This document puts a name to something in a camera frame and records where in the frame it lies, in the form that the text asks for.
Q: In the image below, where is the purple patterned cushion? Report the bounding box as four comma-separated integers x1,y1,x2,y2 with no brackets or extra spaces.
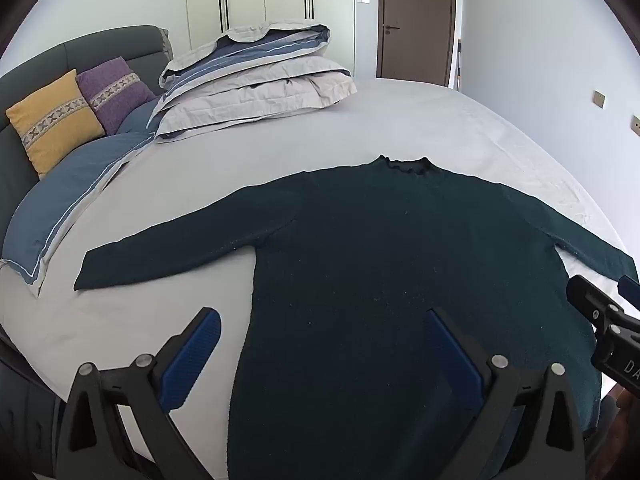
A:
76,56,157,136

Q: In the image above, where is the grey upholstered headboard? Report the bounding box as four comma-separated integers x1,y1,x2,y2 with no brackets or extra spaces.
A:
0,25,175,243

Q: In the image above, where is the folded grey and blue duvet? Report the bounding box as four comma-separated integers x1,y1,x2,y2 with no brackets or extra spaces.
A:
152,21,359,143

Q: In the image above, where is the blue pillow with white trim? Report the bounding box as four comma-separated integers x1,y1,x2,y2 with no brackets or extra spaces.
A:
0,97,166,298

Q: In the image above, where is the yellow patterned cushion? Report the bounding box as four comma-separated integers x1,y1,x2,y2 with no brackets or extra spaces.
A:
5,69,107,179

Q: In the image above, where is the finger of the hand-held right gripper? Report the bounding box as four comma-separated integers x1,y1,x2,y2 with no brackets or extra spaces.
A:
618,275,640,307
567,274,624,330

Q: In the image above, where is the brown door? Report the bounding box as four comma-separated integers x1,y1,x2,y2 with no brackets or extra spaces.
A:
376,0,457,87

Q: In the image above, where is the bed with white sheet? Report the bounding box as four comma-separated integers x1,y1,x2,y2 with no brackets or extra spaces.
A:
0,77,640,480

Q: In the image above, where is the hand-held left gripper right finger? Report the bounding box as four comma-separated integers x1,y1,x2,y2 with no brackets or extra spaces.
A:
426,306,587,480

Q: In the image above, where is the dark green sweater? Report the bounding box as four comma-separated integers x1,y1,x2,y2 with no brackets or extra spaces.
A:
73,155,640,480

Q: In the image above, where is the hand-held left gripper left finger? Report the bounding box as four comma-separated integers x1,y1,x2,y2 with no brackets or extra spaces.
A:
59,306,223,480

